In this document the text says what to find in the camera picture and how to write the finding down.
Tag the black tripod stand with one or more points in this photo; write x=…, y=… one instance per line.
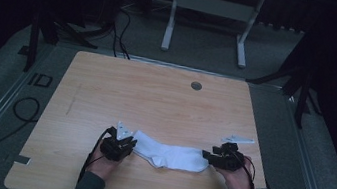
x=302, y=101
x=33, y=44

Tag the person's left hand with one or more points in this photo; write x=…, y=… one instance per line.
x=101, y=167

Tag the white desk frame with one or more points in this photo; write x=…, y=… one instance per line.
x=215, y=6

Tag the black tape floor mark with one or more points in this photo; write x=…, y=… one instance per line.
x=40, y=80

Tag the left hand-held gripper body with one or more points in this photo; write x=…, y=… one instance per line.
x=114, y=147

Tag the person's right hand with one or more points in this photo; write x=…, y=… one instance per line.
x=239, y=182

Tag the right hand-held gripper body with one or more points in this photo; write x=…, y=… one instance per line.
x=229, y=159

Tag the grey table grommet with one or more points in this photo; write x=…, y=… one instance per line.
x=196, y=86

